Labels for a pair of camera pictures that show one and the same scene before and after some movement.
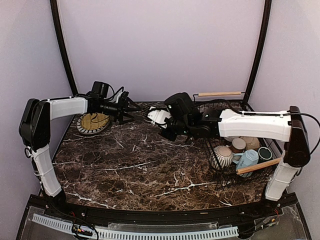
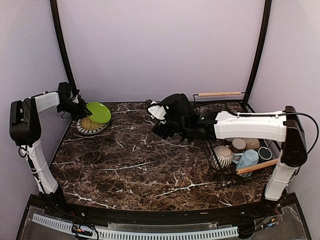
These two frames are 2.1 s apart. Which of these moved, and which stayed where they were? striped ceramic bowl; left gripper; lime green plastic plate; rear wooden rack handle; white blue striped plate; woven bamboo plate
Moved: left gripper; lime green plastic plate
Stayed: woven bamboo plate; striped ceramic bowl; white blue striped plate; rear wooden rack handle
